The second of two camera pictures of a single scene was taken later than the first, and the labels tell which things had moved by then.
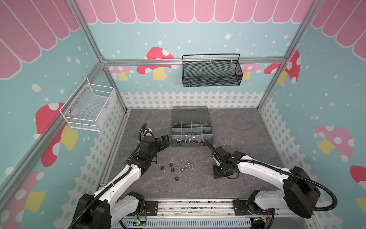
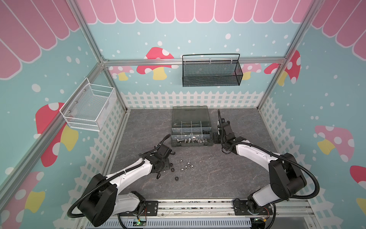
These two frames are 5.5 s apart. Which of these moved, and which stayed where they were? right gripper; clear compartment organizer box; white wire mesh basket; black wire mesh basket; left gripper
Moved: right gripper; left gripper
Stayed: black wire mesh basket; white wire mesh basket; clear compartment organizer box
